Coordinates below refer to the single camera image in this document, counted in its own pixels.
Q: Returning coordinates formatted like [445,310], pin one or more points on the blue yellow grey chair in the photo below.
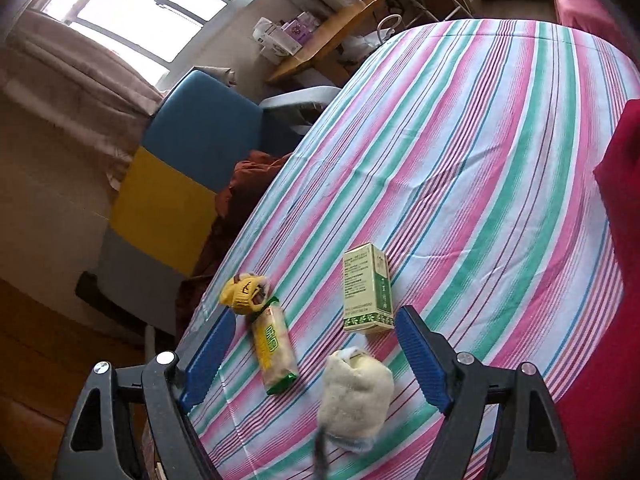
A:
[200,130]

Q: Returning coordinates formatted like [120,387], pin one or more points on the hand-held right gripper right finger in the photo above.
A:
[422,355]

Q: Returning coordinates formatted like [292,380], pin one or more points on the cream plush toy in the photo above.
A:
[355,395]

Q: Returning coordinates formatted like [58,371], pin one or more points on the yellow plush toy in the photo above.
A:
[240,292]

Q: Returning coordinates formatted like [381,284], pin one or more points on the yellow green snack packet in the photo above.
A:
[272,345]

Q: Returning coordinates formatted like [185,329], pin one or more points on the red blanket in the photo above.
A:
[620,310]

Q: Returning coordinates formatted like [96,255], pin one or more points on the red-brown cloth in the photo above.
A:
[240,185]

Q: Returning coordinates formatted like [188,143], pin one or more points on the purple box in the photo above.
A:
[302,27]

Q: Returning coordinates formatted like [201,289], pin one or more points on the window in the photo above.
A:
[145,5]

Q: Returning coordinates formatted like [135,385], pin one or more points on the green white carton box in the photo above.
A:
[365,290]

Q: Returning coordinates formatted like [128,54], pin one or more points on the wooden desk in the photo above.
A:
[325,40]

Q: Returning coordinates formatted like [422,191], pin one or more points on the striped bed sheet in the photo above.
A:
[475,160]

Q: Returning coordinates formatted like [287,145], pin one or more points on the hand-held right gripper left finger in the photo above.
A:
[210,360]

